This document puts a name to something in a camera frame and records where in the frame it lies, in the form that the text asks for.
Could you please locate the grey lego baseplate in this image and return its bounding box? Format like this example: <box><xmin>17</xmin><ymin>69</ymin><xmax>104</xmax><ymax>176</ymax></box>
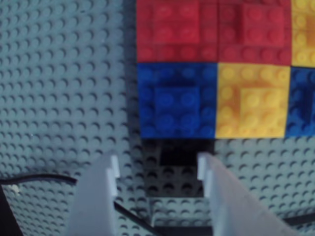
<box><xmin>0</xmin><ymin>0</ymin><xmax>315</xmax><ymax>236</ymax></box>

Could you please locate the blue lego cube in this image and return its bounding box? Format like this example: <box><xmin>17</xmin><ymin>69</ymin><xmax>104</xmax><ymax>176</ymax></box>
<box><xmin>137</xmin><ymin>62</ymin><xmax>219</xmax><ymax>140</ymax></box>
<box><xmin>284</xmin><ymin>66</ymin><xmax>315</xmax><ymax>137</ymax></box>

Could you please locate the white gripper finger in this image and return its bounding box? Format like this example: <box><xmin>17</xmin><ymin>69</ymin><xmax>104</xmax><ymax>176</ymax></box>
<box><xmin>65</xmin><ymin>149</ymin><xmax>121</xmax><ymax>236</ymax></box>
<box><xmin>196</xmin><ymin>151</ymin><xmax>297</xmax><ymax>236</ymax></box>

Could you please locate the red lego cube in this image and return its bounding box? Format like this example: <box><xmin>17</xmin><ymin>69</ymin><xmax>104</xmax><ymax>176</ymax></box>
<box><xmin>216</xmin><ymin>0</ymin><xmax>293</xmax><ymax>66</ymax></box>
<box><xmin>136</xmin><ymin>0</ymin><xmax>219</xmax><ymax>62</ymax></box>

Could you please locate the black cable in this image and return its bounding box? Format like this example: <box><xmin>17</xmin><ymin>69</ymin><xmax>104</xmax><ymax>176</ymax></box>
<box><xmin>0</xmin><ymin>173</ymin><xmax>159</xmax><ymax>236</ymax></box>

